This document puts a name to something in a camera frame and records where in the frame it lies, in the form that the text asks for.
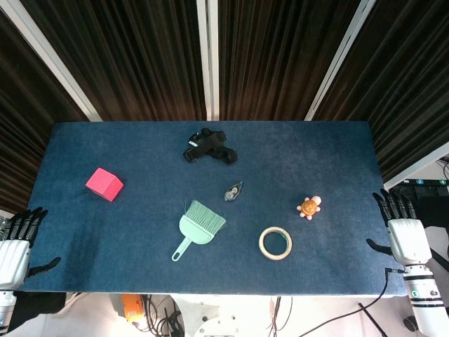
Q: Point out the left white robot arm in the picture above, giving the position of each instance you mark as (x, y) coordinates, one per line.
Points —
(5, 309)

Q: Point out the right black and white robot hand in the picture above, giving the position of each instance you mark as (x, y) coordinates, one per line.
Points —
(408, 242)

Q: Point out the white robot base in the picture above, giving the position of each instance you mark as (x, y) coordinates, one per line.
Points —
(217, 316)

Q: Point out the orange device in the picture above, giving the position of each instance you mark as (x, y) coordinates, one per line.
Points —
(132, 309)

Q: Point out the cream masking tape roll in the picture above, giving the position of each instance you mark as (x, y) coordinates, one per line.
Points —
(263, 250)

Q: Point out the correction tape dispenser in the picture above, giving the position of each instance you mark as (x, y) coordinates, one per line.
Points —
(232, 191)

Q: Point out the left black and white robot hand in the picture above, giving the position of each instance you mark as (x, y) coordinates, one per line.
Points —
(14, 259)

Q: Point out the mint green hand brush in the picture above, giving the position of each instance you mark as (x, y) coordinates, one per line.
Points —
(196, 228)

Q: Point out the blue table cloth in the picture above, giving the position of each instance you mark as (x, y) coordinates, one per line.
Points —
(140, 147)

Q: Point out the orange turtle toy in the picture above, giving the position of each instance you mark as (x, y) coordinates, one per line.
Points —
(308, 208)

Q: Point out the pink foam cube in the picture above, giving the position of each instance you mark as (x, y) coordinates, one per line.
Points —
(104, 184)

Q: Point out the black fabric bundle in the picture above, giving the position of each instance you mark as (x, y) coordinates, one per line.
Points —
(35, 309)

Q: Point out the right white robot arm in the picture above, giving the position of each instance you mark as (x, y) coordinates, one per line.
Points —
(424, 298)

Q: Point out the white frame post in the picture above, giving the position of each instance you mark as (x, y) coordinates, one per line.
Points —
(59, 66)
(417, 166)
(336, 59)
(207, 56)

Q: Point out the dark brown pleated curtain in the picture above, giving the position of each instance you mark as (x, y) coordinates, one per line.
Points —
(21, 116)
(133, 56)
(407, 80)
(273, 56)

